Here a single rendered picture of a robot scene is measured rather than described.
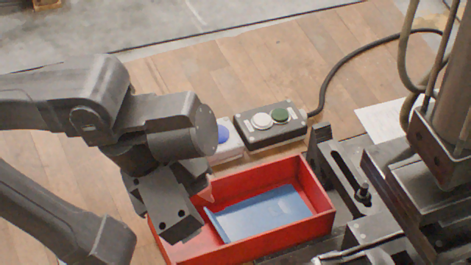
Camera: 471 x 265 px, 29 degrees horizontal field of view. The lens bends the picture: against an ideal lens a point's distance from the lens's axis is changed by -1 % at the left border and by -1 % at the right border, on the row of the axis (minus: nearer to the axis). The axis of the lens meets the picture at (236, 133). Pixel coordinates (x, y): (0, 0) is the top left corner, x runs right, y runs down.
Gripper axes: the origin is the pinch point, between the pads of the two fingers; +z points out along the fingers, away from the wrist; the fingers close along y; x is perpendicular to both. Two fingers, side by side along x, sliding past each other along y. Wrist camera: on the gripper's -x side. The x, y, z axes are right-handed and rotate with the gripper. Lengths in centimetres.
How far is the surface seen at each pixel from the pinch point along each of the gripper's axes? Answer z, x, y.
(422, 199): 4.2, -14.2, 23.5
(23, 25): 97, 165, -51
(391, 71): 42, 30, 32
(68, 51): 103, 148, -42
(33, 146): 9.7, 33.5, -22.9
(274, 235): 19.3, 1.5, 3.4
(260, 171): 20.9, 13.1, 5.9
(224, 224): 20.5, 8.2, -2.7
